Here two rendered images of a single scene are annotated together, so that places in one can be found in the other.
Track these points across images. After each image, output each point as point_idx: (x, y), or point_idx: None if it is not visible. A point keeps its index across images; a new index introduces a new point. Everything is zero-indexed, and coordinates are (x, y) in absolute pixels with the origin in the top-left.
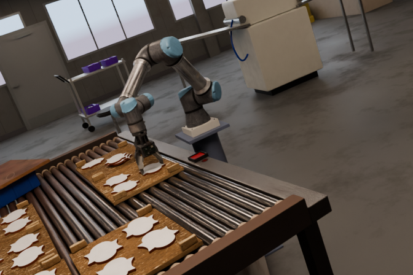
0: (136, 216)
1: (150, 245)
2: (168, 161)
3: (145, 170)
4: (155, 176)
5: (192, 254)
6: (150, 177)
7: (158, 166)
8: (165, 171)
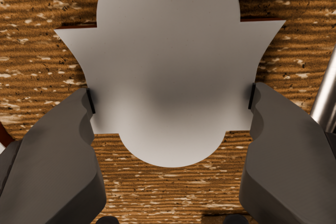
0: None
1: None
2: (321, 65)
3: (113, 72)
4: (143, 189)
5: None
6: (118, 177)
7: (207, 123)
8: (200, 188)
